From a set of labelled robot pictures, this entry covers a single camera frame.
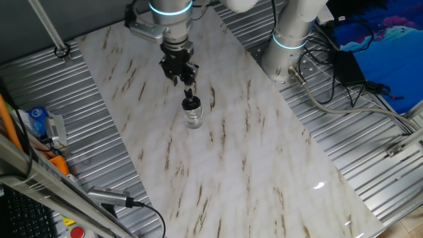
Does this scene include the blue printed poster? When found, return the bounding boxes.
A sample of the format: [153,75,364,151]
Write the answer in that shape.
[330,0,423,115]

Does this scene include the slanted aluminium pole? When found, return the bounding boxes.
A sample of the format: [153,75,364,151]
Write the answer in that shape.
[28,0,72,63]

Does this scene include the metal cable connector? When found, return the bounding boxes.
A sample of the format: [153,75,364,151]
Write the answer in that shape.
[288,65,308,87]

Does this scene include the black camera cable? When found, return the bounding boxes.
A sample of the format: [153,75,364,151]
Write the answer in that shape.
[125,197,167,238]

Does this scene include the orange tube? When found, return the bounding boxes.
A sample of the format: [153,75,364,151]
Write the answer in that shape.
[0,93,23,151]

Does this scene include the black power adapter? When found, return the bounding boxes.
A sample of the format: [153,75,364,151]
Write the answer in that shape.
[332,49,367,87]

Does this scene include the black keyboard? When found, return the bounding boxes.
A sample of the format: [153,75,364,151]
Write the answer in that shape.
[0,184,59,238]

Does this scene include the black knobbed jar lid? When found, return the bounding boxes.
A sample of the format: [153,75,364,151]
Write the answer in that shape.
[181,89,202,112]

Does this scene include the black cable ring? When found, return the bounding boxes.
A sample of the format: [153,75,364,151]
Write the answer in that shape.
[54,42,71,60]

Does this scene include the blue tissue pack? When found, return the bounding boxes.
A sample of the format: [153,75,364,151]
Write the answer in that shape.
[26,106,50,138]

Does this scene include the thick grey robot cable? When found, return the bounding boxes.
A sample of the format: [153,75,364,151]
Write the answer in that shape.
[302,82,420,133]

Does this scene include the silver finned camera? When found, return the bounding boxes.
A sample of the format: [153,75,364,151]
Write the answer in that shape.
[86,185,132,208]

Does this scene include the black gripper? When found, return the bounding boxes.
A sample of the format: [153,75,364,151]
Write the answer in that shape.
[159,41,200,97]

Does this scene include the black adapter cable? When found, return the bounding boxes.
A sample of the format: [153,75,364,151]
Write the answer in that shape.
[363,81,404,100]

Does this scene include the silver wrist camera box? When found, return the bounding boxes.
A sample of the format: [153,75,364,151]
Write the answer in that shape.
[124,2,166,44]

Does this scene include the aluminium frame beam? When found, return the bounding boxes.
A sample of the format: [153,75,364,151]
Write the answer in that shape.
[0,134,139,238]

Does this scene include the white marble pattern board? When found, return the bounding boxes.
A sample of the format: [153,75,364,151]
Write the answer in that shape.
[75,3,386,238]

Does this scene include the small silver camera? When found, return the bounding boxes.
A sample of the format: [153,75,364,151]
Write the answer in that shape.
[44,114,68,149]

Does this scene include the aluminium rail with bracket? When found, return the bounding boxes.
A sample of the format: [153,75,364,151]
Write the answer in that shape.
[385,125,423,158]

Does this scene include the black hanging cable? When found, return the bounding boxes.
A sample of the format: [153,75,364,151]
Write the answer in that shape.
[0,77,34,176]

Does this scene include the red emergency button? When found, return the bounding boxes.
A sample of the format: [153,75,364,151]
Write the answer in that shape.
[69,226,86,238]

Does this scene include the orange plastic block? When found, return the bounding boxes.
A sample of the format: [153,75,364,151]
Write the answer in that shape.
[48,155,70,176]

